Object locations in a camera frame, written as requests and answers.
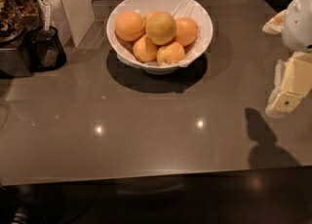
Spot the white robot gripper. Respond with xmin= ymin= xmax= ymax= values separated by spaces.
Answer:
xmin=262 ymin=0 xmax=312 ymax=118

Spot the white ceramic bowl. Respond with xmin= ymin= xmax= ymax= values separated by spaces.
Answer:
xmin=106 ymin=0 xmax=215 ymax=75

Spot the orange at front right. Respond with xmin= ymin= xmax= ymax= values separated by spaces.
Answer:
xmin=157 ymin=42 xmax=185 ymax=65

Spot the greenish orange on top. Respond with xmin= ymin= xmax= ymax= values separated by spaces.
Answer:
xmin=145 ymin=12 xmax=176 ymax=46

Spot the orange at front left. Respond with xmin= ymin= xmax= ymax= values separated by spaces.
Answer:
xmin=133 ymin=35 xmax=159 ymax=62

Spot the white box on table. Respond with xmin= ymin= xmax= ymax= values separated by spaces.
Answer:
xmin=49 ymin=0 xmax=95 ymax=47

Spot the black glass jar with tag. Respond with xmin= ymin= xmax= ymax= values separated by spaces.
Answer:
xmin=26 ymin=0 xmax=66 ymax=71

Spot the glass container of nuts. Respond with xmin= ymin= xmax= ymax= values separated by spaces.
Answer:
xmin=0 ymin=0 xmax=40 ymax=43

